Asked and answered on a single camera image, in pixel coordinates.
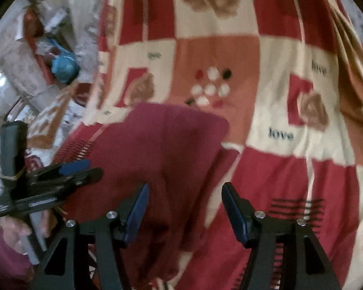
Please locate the white floral cloth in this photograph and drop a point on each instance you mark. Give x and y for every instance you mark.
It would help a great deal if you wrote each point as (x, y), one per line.
(21, 60)

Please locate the blue plastic bag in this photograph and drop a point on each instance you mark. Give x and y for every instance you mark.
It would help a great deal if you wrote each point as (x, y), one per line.
(65, 66)

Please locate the red and cream printed blanket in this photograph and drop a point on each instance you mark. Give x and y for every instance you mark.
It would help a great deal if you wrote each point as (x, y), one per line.
(278, 96)

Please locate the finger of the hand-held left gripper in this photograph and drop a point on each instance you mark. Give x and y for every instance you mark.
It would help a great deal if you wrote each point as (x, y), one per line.
(75, 166)
(84, 177)

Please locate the white patterned curtain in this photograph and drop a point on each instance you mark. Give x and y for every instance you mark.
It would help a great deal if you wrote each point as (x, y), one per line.
(84, 21)

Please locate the person's left forearm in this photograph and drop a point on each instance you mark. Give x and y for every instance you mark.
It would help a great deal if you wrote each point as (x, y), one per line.
(6, 262)

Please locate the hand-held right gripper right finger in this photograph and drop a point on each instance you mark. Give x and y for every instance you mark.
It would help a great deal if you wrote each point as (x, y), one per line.
(237, 217)

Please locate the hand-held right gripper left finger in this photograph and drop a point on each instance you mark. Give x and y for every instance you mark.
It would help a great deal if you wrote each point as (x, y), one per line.
(137, 213)

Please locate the brown bag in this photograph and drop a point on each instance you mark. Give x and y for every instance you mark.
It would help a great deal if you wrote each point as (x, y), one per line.
(33, 24)

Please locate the maroon sweater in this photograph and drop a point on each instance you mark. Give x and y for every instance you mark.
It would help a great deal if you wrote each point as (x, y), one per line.
(169, 163)

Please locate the person's left hand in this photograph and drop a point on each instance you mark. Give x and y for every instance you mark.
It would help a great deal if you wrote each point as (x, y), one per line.
(13, 229)

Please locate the orange patterned cloth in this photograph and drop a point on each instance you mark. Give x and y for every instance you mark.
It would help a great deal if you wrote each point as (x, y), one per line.
(53, 117)

